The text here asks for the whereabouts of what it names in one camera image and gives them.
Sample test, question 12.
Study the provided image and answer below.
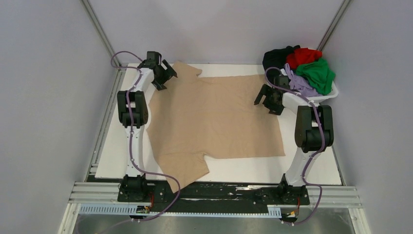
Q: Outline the red t-shirt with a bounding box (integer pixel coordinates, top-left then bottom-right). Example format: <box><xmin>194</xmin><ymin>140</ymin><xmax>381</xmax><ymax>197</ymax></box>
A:
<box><xmin>286</xmin><ymin>48</ymin><xmax>323</xmax><ymax>69</ymax></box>

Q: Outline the white plastic basket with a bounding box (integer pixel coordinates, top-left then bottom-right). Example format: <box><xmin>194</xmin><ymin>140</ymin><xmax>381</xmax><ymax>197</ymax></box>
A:
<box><xmin>280</xmin><ymin>80</ymin><xmax>339</xmax><ymax>106</ymax></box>

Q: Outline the black t-shirt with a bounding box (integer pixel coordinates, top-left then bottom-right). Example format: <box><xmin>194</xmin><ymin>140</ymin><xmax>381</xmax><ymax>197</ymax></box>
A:
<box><xmin>262</xmin><ymin>45</ymin><xmax>300</xmax><ymax>85</ymax></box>

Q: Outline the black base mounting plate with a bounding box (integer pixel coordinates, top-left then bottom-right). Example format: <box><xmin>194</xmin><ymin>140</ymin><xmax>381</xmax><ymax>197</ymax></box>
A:
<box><xmin>86</xmin><ymin>175</ymin><xmax>310</xmax><ymax>215</ymax></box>

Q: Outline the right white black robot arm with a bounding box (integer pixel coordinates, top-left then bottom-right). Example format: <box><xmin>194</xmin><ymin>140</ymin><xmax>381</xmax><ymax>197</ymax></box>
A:
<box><xmin>254</xmin><ymin>77</ymin><xmax>334</xmax><ymax>205</ymax></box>

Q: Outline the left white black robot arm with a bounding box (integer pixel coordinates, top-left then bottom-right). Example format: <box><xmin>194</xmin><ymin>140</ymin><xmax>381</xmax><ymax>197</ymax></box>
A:
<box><xmin>116</xmin><ymin>51</ymin><xmax>177</xmax><ymax>202</ymax></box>

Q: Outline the lilac t-shirt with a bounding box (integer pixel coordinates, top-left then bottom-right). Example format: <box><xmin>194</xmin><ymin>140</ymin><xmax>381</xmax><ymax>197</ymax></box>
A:
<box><xmin>284</xmin><ymin>63</ymin><xmax>322</xmax><ymax>97</ymax></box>

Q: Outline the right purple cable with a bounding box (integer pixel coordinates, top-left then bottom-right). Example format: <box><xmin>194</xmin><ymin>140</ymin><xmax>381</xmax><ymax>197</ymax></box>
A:
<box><xmin>264</xmin><ymin>67</ymin><xmax>326</xmax><ymax>226</ymax></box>

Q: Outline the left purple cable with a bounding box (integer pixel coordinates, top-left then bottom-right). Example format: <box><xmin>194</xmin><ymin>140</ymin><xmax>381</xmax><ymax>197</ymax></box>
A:
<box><xmin>77</xmin><ymin>51</ymin><xmax>181</xmax><ymax>234</ymax></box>

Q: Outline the white slotted cable duct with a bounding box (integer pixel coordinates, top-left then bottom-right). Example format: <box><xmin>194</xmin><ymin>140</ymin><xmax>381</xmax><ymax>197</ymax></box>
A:
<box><xmin>79</xmin><ymin>204</ymin><xmax>282</xmax><ymax>218</ymax></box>

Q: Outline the beige t-shirt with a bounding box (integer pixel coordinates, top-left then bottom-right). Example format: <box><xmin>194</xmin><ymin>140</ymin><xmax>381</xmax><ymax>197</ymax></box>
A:
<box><xmin>147</xmin><ymin>61</ymin><xmax>285</xmax><ymax>192</ymax></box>

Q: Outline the green t-shirt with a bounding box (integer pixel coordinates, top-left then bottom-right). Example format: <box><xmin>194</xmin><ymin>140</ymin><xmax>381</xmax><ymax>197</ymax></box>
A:
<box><xmin>296</xmin><ymin>58</ymin><xmax>336</xmax><ymax>96</ymax></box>

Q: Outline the purple cable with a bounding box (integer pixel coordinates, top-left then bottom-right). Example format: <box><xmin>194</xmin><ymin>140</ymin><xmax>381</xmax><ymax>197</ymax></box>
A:
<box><xmin>264</xmin><ymin>67</ymin><xmax>326</xmax><ymax>226</ymax></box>
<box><xmin>77</xmin><ymin>51</ymin><xmax>181</xmax><ymax>234</ymax></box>

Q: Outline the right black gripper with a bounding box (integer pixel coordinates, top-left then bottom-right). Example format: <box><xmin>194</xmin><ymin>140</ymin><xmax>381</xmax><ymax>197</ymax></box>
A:
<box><xmin>254</xmin><ymin>84</ymin><xmax>283</xmax><ymax>116</ymax></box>

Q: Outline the aluminium frame rail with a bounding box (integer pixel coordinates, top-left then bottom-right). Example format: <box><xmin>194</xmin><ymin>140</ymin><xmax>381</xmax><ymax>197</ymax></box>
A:
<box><xmin>58</xmin><ymin>182</ymin><xmax>371</xmax><ymax>234</ymax></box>

